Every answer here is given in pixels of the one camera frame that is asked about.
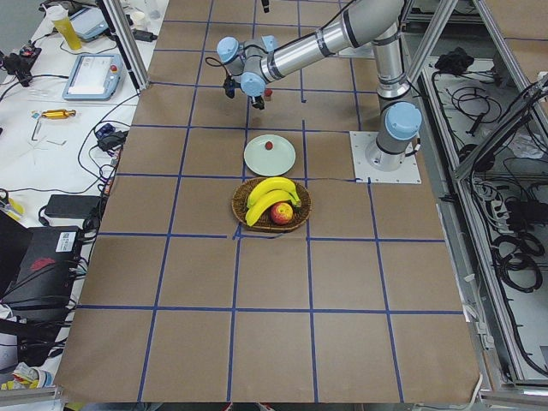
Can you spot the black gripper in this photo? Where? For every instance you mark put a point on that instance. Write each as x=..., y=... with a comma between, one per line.
x=257, y=100

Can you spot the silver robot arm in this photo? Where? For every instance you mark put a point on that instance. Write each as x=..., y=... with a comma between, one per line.
x=254, y=64

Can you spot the light green plate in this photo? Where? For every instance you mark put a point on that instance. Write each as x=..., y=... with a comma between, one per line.
x=275, y=162

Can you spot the yellow banana bunch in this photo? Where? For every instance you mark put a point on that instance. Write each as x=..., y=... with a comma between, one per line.
x=267, y=193

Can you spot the red yellow apple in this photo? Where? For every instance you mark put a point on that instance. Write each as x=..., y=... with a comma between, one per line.
x=281, y=213

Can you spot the brown wicker basket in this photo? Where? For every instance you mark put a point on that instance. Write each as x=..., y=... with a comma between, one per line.
x=239, y=208

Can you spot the grey teach pendant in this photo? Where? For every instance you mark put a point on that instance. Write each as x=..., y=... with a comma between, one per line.
x=94, y=77
x=89, y=23

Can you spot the black power adapter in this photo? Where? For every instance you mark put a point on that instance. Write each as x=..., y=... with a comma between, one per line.
x=71, y=206

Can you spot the yellow bottle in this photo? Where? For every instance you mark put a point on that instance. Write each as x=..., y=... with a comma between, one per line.
x=59, y=17

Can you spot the black computer box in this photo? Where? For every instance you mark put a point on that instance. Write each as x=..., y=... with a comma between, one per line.
x=43, y=285

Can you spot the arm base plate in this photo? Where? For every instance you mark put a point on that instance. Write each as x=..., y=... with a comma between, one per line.
x=374, y=166

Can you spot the aluminium frame post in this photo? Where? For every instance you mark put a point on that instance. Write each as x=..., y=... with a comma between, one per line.
x=123, y=36

